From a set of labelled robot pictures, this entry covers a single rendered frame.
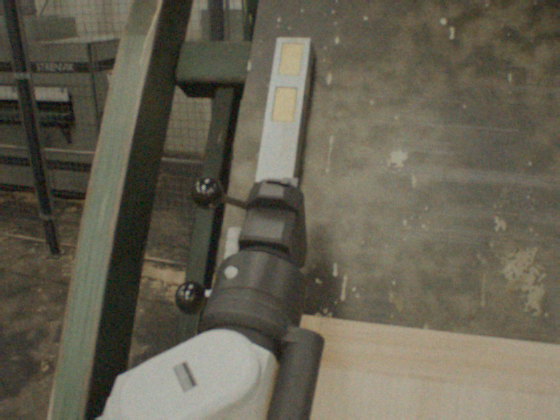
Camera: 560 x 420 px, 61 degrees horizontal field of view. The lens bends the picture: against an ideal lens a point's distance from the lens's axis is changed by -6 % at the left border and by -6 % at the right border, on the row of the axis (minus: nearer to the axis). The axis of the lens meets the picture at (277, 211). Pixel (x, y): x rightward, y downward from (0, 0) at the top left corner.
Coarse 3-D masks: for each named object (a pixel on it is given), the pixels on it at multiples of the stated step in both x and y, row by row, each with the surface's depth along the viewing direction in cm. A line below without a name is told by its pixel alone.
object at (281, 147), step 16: (304, 48) 70; (304, 64) 70; (272, 80) 70; (288, 80) 70; (304, 80) 69; (272, 96) 70; (304, 96) 70; (272, 112) 69; (304, 112) 71; (272, 128) 69; (288, 128) 68; (272, 144) 68; (288, 144) 68; (272, 160) 68; (288, 160) 67; (256, 176) 68; (272, 176) 67; (288, 176) 67
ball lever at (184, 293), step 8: (184, 288) 54; (192, 288) 54; (200, 288) 55; (176, 296) 54; (184, 296) 54; (192, 296) 54; (200, 296) 54; (176, 304) 55; (184, 304) 54; (192, 304) 54; (200, 304) 54; (184, 312) 55; (192, 312) 55
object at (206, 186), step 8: (208, 176) 57; (200, 184) 56; (208, 184) 56; (216, 184) 57; (192, 192) 57; (200, 192) 56; (208, 192) 56; (216, 192) 56; (200, 200) 56; (208, 200) 56; (216, 200) 57; (224, 200) 59; (232, 200) 60; (240, 200) 61; (200, 208) 57; (208, 208) 57
